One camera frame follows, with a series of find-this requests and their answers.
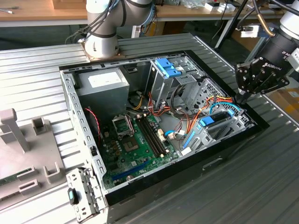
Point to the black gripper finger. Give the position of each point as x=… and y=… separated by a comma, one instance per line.
x=271, y=84
x=241, y=77

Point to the hard disk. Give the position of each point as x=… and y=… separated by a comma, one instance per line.
x=207, y=121

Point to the grey metal disk bay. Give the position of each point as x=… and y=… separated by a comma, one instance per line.
x=205, y=139

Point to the black tripod leg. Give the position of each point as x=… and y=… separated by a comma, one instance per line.
x=239, y=9

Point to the white flat box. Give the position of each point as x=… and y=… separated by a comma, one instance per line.
x=227, y=9

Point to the blue plastic drive latch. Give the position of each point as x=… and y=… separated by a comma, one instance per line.
x=167, y=67

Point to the white box red button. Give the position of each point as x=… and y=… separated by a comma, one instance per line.
x=211, y=7

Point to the grey metal drive cage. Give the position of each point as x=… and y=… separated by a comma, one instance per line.
x=158, y=86

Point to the long wooden desk white legs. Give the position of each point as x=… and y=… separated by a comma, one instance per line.
x=180, y=13

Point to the clear bags of parts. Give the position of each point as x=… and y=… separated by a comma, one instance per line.
x=187, y=2

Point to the loose white plug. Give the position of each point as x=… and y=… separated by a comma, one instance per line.
x=185, y=152

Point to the black RAM slot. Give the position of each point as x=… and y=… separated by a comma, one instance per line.
x=150, y=137
x=156, y=135

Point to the small white box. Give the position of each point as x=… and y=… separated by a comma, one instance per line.
x=136, y=31

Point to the CPU socket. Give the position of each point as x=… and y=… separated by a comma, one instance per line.
x=130, y=144

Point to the green motherboard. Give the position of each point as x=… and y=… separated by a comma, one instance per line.
x=140, y=161

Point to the open black PC case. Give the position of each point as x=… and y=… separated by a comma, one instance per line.
x=163, y=184

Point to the grey power supply unit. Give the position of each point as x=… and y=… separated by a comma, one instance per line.
x=102, y=98

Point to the blue expansion slot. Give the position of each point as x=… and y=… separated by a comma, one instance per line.
x=130, y=170

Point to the black case fan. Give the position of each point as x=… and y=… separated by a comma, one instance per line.
x=92, y=123

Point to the small brown cardboard box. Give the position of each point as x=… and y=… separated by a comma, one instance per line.
x=67, y=4

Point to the small black blue knob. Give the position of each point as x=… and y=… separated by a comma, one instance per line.
x=73, y=197

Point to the wooden desk with box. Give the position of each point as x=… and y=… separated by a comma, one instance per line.
x=35, y=12

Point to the grey parts rack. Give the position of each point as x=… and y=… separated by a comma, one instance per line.
x=35, y=151

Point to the green circuit board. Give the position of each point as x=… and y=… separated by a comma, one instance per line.
x=9, y=179

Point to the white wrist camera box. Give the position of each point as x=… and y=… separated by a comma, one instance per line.
x=294, y=59

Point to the perforated grey metal bracket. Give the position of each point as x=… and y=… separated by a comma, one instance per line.
x=205, y=93

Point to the square brown base plate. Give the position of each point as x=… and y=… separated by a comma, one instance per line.
x=121, y=55

